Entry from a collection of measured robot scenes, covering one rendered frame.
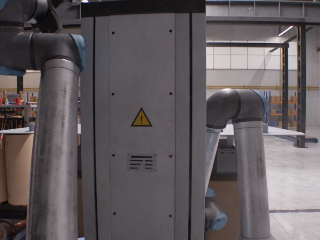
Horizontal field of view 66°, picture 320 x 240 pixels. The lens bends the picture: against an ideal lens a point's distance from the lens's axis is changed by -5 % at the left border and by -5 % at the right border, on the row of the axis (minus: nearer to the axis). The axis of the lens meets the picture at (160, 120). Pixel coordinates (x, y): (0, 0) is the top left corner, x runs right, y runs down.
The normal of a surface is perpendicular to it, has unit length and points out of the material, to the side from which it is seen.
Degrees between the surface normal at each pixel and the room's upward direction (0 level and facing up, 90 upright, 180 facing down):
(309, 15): 90
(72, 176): 72
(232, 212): 90
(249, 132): 81
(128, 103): 90
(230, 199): 90
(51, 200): 58
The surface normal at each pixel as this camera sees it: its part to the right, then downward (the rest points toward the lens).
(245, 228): -0.85, -0.01
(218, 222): 0.37, 0.45
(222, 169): -0.06, 0.04
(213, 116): -0.26, 0.12
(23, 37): 0.21, -0.47
